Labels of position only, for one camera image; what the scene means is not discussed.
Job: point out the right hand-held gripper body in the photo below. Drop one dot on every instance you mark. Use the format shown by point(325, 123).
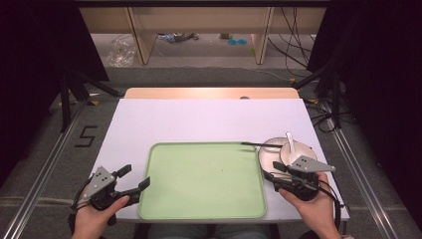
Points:
point(307, 176)

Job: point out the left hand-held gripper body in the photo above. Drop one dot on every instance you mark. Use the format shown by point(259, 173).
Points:
point(99, 181)

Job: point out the white spoon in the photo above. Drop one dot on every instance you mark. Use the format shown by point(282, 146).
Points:
point(291, 144)

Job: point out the white bowl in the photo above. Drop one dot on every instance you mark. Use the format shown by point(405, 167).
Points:
point(300, 151)

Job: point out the black chopsticks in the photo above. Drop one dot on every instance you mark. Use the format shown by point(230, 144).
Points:
point(260, 144)

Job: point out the person's right hand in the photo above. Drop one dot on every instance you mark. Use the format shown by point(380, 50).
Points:
point(313, 209)

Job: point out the person's left hand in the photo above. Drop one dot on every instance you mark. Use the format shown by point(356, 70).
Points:
point(96, 217)

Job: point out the light green tray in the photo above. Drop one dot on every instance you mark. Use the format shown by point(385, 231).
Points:
point(202, 181)

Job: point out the white table cover sheet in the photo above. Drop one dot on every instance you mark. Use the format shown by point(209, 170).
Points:
point(185, 122)

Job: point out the black metal stand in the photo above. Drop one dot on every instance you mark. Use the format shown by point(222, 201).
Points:
point(335, 89)
point(71, 93)

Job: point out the clear plastic bag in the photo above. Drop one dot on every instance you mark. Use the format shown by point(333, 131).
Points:
point(121, 51)

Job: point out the blue round disc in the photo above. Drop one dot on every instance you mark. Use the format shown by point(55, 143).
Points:
point(242, 41)
point(232, 42)

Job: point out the blue silver bundle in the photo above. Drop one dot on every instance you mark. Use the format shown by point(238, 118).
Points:
point(177, 37)

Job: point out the aluminium floor rail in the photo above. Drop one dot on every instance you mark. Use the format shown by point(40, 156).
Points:
point(43, 169)
point(358, 172)

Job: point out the wooden shelf frame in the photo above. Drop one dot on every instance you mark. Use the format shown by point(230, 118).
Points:
point(199, 20)

